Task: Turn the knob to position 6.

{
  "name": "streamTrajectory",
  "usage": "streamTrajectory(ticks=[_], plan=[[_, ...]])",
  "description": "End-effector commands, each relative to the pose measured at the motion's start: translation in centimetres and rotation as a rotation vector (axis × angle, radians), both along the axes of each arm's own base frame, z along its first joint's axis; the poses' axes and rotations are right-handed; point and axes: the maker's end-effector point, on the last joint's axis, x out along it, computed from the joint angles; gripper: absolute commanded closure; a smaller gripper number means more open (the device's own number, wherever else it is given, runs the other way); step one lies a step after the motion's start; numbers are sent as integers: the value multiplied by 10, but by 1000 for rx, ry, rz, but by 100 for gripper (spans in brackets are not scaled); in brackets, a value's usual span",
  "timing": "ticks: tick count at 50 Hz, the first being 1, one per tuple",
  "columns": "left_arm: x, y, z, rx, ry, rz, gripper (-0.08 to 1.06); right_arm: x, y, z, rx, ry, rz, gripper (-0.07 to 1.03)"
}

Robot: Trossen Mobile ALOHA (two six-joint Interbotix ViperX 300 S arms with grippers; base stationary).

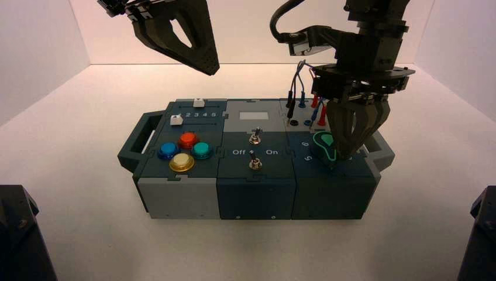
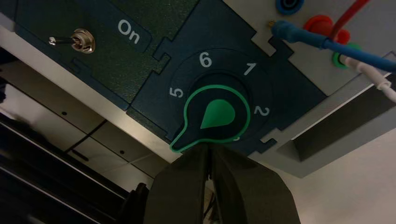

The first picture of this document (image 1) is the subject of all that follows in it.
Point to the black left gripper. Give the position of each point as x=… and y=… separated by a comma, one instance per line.
x=128, y=7

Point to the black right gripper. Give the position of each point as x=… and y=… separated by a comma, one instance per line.
x=360, y=83

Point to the green pointer rotary knob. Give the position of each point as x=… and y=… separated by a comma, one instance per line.
x=324, y=145

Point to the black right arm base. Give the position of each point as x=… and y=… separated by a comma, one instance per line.
x=480, y=240

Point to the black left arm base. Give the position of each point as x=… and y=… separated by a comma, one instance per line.
x=19, y=240

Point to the blue panel socket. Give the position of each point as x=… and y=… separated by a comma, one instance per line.
x=307, y=122

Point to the black panel socket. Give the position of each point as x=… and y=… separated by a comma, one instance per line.
x=294, y=123

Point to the white slider cap blue triangle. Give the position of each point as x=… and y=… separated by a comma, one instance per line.
x=176, y=120
x=198, y=103

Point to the red round push button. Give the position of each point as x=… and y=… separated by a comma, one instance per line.
x=188, y=139

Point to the grey rectangular display window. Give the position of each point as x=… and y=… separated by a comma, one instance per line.
x=254, y=116

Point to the blue round push button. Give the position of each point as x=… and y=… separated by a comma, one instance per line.
x=168, y=150

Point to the teal round push button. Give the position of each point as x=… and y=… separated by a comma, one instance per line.
x=201, y=150

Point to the yellow round push button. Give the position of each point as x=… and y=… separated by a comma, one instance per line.
x=181, y=162

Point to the dark teal grey control box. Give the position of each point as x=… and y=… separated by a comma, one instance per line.
x=252, y=194

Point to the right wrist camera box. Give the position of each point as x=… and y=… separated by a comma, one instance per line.
x=310, y=44

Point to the metal toggle switch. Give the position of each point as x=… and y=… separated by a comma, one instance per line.
x=255, y=138
x=254, y=163

